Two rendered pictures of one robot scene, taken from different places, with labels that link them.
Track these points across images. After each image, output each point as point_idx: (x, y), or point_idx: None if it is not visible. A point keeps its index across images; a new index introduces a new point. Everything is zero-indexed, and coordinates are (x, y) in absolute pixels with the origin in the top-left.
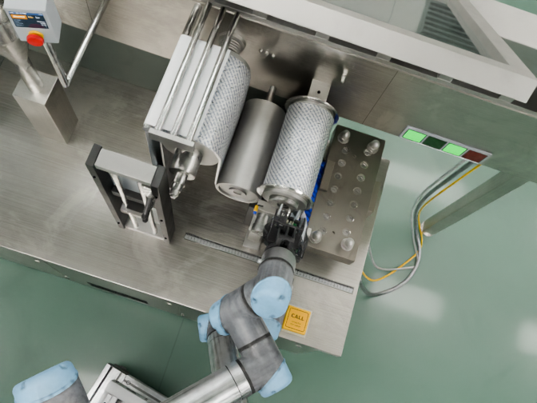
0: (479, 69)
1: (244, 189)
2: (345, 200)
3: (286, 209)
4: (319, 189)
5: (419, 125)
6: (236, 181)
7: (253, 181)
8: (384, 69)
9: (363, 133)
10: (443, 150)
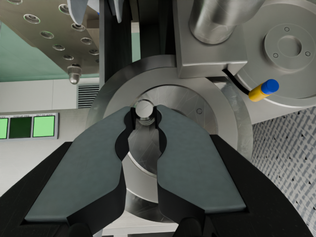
0: None
1: (283, 102)
2: (49, 20)
3: (154, 121)
4: (98, 20)
5: (46, 146)
6: (306, 108)
7: (250, 107)
8: (113, 222)
9: (92, 73)
10: (6, 118)
